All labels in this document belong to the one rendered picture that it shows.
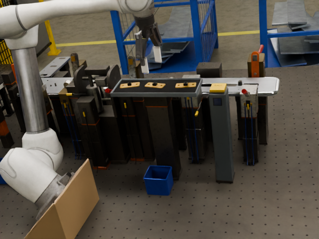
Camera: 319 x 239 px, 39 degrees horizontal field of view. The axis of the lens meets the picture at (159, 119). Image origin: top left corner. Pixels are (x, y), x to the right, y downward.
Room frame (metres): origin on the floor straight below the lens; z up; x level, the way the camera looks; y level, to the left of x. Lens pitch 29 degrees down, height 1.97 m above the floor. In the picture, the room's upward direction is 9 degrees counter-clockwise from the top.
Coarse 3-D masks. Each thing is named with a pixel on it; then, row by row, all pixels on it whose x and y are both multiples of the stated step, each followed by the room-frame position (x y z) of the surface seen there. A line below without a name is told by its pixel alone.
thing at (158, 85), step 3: (147, 84) 1.74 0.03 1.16; (150, 84) 1.73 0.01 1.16; (153, 84) 1.72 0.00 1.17; (156, 84) 1.72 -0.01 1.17; (159, 84) 1.72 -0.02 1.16; (162, 84) 1.72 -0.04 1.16; (165, 84) 1.71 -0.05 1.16; (153, 87) 1.71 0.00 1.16; (156, 87) 1.70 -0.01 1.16; (159, 87) 1.69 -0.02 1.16; (162, 87) 1.69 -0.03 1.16
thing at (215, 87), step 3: (213, 84) 1.64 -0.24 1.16; (216, 84) 1.64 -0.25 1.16; (219, 84) 1.63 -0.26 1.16; (222, 84) 1.63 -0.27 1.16; (225, 84) 1.63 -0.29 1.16; (210, 87) 1.62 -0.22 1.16; (213, 87) 1.62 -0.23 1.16; (216, 87) 1.61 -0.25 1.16; (219, 87) 1.61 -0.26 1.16; (222, 87) 1.61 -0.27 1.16; (225, 87) 1.62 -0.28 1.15; (210, 90) 1.60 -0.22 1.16; (213, 90) 1.60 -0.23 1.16; (216, 90) 1.59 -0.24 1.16; (219, 90) 1.59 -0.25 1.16; (222, 90) 1.59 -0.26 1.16
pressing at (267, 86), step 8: (48, 80) 2.36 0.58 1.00; (56, 80) 2.34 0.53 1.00; (64, 80) 2.32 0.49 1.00; (72, 80) 2.31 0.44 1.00; (208, 80) 2.03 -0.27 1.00; (216, 80) 2.01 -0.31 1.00; (224, 80) 2.00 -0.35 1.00; (232, 80) 1.98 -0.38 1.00; (248, 80) 1.95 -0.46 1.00; (256, 80) 1.94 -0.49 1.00; (264, 80) 1.93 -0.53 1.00; (272, 80) 1.91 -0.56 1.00; (48, 88) 2.25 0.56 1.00; (56, 88) 2.23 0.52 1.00; (104, 88) 2.12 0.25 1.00; (208, 88) 1.94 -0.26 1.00; (232, 88) 1.90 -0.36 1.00; (240, 88) 1.88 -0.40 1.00; (264, 88) 1.84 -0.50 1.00; (272, 88) 1.83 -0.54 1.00; (48, 96) 2.17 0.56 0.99; (56, 96) 2.15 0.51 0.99
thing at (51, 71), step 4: (68, 56) 2.69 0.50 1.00; (56, 60) 2.66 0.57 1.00; (60, 60) 2.65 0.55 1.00; (64, 60) 2.64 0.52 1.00; (68, 60) 2.65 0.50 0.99; (48, 64) 2.61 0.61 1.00; (52, 64) 2.60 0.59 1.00; (56, 64) 2.59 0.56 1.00; (60, 64) 2.58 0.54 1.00; (64, 64) 2.59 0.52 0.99; (44, 68) 2.56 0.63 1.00; (48, 68) 2.54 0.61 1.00; (52, 68) 2.53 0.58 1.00; (56, 68) 2.52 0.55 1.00; (60, 68) 2.54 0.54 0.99; (40, 72) 2.50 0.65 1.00; (44, 72) 2.49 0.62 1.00; (48, 72) 2.48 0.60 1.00; (52, 72) 2.47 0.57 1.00; (40, 76) 2.44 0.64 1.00; (44, 76) 2.43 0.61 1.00; (48, 76) 2.42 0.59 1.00
